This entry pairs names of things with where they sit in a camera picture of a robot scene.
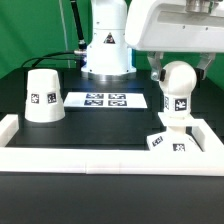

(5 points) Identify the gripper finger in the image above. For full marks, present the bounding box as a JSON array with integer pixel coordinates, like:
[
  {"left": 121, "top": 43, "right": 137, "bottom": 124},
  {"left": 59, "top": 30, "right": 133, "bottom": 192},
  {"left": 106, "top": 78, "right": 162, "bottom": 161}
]
[
  {"left": 147, "top": 52, "right": 166, "bottom": 81},
  {"left": 196, "top": 53, "right": 216, "bottom": 80}
]

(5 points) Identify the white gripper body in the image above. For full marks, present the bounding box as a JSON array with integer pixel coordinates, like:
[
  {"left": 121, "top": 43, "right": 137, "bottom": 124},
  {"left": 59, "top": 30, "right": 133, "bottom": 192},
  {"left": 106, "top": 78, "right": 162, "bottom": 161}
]
[{"left": 125, "top": 0, "right": 224, "bottom": 53}]

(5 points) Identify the white lamp bulb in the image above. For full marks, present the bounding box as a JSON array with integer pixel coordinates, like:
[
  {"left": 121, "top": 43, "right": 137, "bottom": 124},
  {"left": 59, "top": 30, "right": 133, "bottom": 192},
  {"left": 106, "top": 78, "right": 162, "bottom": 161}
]
[{"left": 159, "top": 61, "right": 197, "bottom": 118}]

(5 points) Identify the white lamp base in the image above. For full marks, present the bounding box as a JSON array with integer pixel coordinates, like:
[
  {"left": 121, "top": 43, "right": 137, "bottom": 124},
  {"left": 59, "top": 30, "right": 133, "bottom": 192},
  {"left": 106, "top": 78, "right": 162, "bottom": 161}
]
[{"left": 146, "top": 111, "right": 204, "bottom": 153}]

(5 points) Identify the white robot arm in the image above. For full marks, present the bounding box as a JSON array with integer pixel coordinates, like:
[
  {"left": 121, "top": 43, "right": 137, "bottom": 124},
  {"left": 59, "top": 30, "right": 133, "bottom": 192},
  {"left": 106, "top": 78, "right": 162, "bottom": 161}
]
[{"left": 82, "top": 0, "right": 224, "bottom": 81}]

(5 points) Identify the white lamp shade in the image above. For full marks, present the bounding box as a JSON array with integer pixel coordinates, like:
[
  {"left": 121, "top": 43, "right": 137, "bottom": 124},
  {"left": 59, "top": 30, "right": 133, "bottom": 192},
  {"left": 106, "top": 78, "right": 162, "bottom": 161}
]
[{"left": 25, "top": 69, "right": 65, "bottom": 123}]

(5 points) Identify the white marker sheet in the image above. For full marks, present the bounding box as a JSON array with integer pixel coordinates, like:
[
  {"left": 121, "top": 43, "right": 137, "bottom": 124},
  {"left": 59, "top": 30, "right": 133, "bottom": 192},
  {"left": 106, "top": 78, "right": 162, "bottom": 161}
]
[{"left": 64, "top": 92, "right": 147, "bottom": 109}]

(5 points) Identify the black corrugated hose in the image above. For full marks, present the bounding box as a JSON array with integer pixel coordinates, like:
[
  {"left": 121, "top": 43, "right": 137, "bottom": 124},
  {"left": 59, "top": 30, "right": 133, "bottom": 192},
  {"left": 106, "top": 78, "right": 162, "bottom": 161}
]
[{"left": 69, "top": 0, "right": 88, "bottom": 51}]

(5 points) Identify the white U-shaped frame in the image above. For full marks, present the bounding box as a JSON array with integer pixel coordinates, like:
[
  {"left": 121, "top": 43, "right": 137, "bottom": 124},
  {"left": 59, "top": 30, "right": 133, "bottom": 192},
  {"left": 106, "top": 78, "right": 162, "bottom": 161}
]
[{"left": 0, "top": 114, "right": 224, "bottom": 176}]

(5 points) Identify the black cable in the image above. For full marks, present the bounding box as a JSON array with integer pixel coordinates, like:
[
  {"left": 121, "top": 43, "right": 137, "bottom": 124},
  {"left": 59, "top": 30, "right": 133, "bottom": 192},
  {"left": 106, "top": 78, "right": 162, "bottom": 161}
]
[{"left": 20, "top": 50, "right": 88, "bottom": 69}]

